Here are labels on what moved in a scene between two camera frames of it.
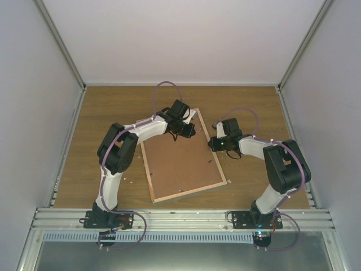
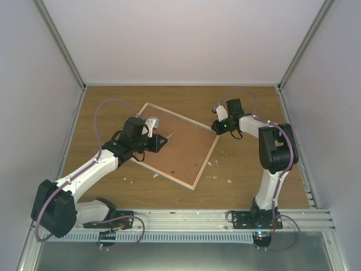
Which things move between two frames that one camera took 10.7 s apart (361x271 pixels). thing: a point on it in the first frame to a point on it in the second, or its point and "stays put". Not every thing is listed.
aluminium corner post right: (324, 9) stays put
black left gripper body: (182, 131) to (137, 144)
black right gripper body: (220, 147) to (220, 131)
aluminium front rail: (182, 219) stays put
